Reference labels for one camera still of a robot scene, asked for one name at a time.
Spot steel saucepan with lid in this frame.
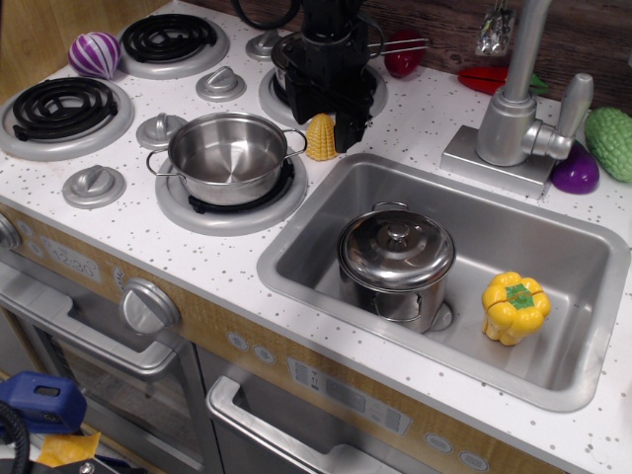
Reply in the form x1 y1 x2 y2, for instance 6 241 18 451
272 31 432 103

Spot purple toy eggplant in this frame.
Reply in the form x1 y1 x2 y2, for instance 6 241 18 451
551 141 599 195

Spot silver stove knob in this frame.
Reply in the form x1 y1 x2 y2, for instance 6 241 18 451
62 165 126 209
245 30 280 61
136 113 188 150
196 66 247 103

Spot front left black burner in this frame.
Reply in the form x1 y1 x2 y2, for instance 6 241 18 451
1 77 134 161

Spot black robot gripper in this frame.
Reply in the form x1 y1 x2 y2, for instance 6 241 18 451
285 1 373 153

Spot back left black burner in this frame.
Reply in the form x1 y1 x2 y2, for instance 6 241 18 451
118 14 229 80

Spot silver toy faucet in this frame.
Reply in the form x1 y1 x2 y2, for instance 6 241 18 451
440 0 593 198

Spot yellow toy corn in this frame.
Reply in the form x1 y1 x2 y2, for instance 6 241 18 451
305 114 338 161

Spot hanging silver utensils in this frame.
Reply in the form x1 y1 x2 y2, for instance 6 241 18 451
475 1 516 57

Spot yellow tape piece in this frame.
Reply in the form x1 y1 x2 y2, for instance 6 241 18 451
37 433 101 468

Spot back right stove burner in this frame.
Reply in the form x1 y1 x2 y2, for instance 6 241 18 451
259 66 388 131

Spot open steel pot on stove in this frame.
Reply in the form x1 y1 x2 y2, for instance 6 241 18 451
164 112 308 206

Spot silver dishwasher door handle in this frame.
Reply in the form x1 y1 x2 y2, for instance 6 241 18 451
206 375 398 473

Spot silver stove knob front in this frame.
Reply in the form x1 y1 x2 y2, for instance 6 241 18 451
62 165 126 209

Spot silver stove knob middle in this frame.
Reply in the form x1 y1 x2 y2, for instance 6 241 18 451
136 113 188 150

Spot yellow toy bell pepper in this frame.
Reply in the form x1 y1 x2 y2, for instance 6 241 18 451
482 272 551 347

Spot small silver dial left edge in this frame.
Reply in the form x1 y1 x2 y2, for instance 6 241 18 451
0 214 22 250

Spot silver stove knob top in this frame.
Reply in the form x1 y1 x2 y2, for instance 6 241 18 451
245 30 280 61

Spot silver oven door handle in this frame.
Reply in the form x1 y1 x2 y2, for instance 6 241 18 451
1 264 178 381

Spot purple white striped toy onion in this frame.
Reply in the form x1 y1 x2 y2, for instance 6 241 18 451
67 32 121 80

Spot stove burner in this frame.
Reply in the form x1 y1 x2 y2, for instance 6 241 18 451
155 157 308 237
259 66 388 131

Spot silver sink basin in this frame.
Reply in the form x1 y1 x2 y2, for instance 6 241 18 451
257 153 630 412

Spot silver stove knob back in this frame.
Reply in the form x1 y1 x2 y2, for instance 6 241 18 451
196 66 247 103

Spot dark red toy vegetable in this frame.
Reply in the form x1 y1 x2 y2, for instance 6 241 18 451
384 30 426 79

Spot front right stove burner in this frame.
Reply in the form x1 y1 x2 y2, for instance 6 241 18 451
155 157 308 237

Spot black burner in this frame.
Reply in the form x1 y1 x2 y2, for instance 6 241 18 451
118 14 229 80
1 77 134 161

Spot black cable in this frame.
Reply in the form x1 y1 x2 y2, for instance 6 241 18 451
0 399 32 474

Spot red toy chili pepper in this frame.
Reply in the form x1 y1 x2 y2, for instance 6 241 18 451
457 66 549 95

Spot blue clamp tool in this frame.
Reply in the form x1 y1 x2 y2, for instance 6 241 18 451
1 371 87 435

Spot green bumpy toy gourd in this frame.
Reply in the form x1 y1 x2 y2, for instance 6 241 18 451
585 108 631 183

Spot large silver oven dial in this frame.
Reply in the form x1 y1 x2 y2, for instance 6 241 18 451
118 277 181 335

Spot lidded steel pot in sink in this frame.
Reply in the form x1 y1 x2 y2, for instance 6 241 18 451
337 201 456 334

